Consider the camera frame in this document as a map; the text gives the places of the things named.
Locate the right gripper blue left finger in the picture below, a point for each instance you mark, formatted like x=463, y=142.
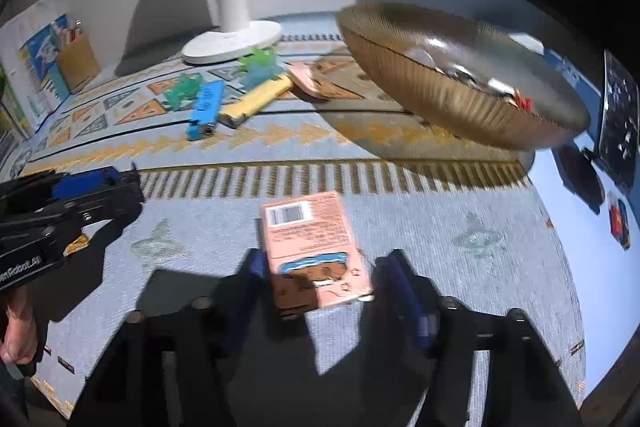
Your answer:
x=246, y=286

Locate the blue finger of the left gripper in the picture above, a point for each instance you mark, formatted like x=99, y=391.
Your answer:
x=96, y=182

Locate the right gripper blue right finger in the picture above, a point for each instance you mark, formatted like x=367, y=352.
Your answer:
x=414, y=298

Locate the pink card box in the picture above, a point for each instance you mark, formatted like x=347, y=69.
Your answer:
x=313, y=258

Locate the teal plastic toy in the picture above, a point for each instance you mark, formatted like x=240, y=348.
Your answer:
x=184, y=90

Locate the blue lighter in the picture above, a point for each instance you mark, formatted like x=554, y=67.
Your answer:
x=205, y=111

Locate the light green plastic toy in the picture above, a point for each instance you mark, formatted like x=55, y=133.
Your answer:
x=259, y=66

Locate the person's left hand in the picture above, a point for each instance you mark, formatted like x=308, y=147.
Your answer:
x=20, y=341

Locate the row of upright books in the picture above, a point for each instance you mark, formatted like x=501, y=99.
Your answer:
x=30, y=44

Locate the brown pen holder cup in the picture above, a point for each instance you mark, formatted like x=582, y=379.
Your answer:
x=76, y=60

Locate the patterned blue table mat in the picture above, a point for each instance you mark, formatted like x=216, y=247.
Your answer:
x=337, y=183

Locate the black round object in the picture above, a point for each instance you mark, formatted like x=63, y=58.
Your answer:
x=579, y=176

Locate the white desk lamp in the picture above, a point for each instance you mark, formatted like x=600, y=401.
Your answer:
x=236, y=35

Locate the small red black object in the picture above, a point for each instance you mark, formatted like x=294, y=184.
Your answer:
x=619, y=223

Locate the amber ribbed glass bowl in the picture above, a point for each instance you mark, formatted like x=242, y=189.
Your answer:
x=466, y=76

